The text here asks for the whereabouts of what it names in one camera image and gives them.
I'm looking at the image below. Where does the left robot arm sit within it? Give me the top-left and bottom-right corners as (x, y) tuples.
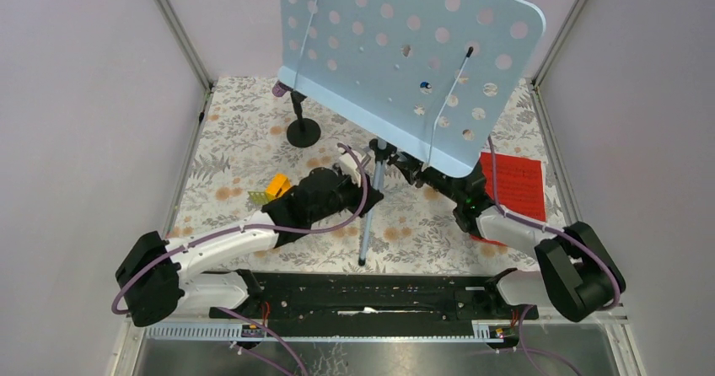
(110, 168), (384, 327)

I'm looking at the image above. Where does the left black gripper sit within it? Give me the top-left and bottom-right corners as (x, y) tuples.
(309, 168), (384, 223)

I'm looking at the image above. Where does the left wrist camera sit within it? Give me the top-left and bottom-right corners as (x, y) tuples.
(337, 147), (370, 186)

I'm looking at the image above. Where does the red sheet music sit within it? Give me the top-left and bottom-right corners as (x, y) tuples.
(471, 151), (546, 253)

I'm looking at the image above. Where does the light blue music stand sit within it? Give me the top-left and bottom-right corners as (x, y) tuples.
(277, 0), (547, 267)

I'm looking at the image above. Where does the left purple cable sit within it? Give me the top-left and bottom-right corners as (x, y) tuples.
(110, 142), (371, 315)

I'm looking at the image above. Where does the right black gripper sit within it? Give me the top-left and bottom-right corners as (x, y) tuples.
(391, 149), (465, 205)

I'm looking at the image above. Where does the yellow-green transparent piece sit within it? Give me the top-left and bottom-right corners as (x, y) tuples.
(247, 191), (270, 206)

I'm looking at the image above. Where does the grey cable duct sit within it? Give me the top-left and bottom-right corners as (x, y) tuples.
(146, 316), (504, 343)

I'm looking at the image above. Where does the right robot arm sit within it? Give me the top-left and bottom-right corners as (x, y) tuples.
(389, 152), (626, 322)

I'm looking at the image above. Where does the orange toy block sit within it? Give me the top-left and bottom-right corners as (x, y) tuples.
(265, 173), (292, 201)

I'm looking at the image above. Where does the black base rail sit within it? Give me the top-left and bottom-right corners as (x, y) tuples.
(209, 270), (525, 330)

